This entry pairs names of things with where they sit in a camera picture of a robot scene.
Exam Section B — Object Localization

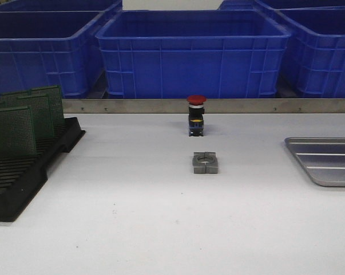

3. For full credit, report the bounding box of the metal table edge rail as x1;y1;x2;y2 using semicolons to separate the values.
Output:
62;99;345;114

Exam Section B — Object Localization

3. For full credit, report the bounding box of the green board front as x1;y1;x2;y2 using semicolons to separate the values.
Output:
0;105;37;158

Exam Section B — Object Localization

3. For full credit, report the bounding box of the grey metal clamp block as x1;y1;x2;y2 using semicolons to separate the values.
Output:
192;152;219;174

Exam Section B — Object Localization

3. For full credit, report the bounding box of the red emergency stop button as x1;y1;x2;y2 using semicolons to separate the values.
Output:
187;95;207;136

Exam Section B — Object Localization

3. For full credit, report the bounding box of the blue plastic bin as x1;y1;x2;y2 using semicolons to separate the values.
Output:
276;9;345;98
97;10;290;99
0;11;105;99

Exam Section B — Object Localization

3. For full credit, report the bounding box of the green board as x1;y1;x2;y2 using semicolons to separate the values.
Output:
30;85;65;125
17;95;55;140
0;90;31;107
0;105;37;158

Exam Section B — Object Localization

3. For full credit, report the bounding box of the blue plastic bin left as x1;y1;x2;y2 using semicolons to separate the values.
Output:
0;11;105;99

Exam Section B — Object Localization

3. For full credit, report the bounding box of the black slotted board rack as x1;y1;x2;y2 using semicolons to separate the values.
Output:
0;117;85;222

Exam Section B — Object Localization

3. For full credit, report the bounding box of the blue plastic bin centre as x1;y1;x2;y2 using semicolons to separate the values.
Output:
97;10;290;99

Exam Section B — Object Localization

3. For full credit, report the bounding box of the blue bin back left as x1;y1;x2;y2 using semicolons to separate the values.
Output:
0;0;122;12

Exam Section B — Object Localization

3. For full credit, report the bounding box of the blue bin back right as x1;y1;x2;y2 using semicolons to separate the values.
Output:
218;0;345;10

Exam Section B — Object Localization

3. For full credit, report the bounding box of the blue plastic bin right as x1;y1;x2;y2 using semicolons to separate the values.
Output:
276;9;345;98

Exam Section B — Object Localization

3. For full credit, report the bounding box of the silver metal tray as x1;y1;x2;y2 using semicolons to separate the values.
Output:
284;137;345;187

